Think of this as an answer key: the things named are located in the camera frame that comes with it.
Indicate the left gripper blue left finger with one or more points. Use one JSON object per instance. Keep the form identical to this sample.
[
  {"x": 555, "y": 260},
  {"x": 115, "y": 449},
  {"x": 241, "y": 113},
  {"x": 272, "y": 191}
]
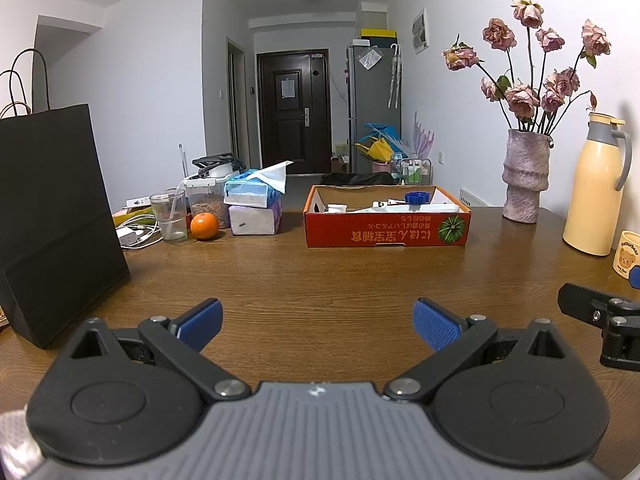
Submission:
[{"x": 177, "y": 345}]

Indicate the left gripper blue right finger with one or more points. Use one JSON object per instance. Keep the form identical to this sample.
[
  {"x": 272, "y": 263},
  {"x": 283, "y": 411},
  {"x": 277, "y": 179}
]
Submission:
[{"x": 458, "y": 343}]

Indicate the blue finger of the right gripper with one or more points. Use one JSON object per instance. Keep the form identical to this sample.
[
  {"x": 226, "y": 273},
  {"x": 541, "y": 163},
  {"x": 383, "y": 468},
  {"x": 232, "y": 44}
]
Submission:
[{"x": 634, "y": 277}]

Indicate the blue ridged bottle cap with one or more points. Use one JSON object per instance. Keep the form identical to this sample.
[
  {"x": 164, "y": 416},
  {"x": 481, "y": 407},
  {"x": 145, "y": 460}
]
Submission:
[{"x": 417, "y": 198}]

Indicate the red white lint brush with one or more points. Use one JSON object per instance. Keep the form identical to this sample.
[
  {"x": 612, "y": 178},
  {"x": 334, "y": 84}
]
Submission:
[{"x": 403, "y": 208}]

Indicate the cream bear mug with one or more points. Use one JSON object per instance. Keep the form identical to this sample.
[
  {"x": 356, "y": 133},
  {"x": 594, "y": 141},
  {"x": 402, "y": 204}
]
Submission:
[{"x": 627, "y": 253}]

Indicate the orange fruit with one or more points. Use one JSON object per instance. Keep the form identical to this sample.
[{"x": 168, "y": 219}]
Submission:
[{"x": 204, "y": 226}]

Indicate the cream thermos jug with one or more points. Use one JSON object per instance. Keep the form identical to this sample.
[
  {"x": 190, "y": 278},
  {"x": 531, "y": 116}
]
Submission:
[{"x": 601, "y": 173}]

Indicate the purple white tissue pack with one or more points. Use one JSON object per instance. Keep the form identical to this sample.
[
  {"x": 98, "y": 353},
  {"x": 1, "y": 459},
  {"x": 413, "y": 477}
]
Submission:
[{"x": 255, "y": 221}]

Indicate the clear drinking glass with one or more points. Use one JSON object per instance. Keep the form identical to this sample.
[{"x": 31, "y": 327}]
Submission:
[{"x": 169, "y": 209}]

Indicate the clear food container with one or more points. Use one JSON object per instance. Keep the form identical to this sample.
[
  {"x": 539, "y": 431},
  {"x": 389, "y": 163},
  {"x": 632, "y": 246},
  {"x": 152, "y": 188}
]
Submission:
[{"x": 207, "y": 195}]

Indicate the pink textured vase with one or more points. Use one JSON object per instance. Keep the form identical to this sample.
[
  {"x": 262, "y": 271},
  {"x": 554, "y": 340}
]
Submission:
[{"x": 526, "y": 175}]

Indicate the red cardboard pumpkin box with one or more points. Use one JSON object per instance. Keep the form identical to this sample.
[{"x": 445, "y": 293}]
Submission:
[{"x": 371, "y": 230}]

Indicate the black paper shopping bag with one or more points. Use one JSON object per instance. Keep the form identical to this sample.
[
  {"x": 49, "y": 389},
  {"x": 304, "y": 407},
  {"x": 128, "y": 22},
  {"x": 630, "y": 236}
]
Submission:
[{"x": 59, "y": 248}]

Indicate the blue tissue pack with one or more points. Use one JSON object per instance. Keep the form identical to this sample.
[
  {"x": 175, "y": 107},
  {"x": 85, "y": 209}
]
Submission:
[{"x": 257, "y": 188}]

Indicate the metal trolley with bottles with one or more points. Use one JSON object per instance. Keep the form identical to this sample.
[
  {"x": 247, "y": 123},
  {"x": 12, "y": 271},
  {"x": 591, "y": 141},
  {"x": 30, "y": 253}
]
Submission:
[{"x": 412, "y": 171}]

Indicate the black bag on floor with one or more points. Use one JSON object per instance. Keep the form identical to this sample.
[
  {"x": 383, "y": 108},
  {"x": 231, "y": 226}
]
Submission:
[{"x": 376, "y": 178}]

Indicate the black headset on container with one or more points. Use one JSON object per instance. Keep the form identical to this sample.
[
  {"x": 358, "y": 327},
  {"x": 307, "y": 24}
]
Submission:
[{"x": 215, "y": 166}]

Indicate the yellow bag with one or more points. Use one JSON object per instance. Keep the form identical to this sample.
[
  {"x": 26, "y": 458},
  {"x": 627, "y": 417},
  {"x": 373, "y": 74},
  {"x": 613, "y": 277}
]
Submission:
[{"x": 378, "y": 151}]

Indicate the dried pink roses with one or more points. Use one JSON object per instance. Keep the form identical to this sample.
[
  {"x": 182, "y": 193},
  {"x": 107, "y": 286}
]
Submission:
[{"x": 537, "y": 101}]

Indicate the dark brown entrance door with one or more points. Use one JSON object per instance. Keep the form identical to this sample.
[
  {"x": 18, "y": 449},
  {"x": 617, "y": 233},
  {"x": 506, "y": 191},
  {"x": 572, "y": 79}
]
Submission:
[{"x": 295, "y": 110}]

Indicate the grey refrigerator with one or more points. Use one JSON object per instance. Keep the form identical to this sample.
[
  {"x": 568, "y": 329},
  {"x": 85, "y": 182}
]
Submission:
[{"x": 369, "y": 72}]

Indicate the white charger with cables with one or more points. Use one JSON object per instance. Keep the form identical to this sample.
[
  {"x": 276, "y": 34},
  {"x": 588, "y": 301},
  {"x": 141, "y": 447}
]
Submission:
[{"x": 138, "y": 232}]

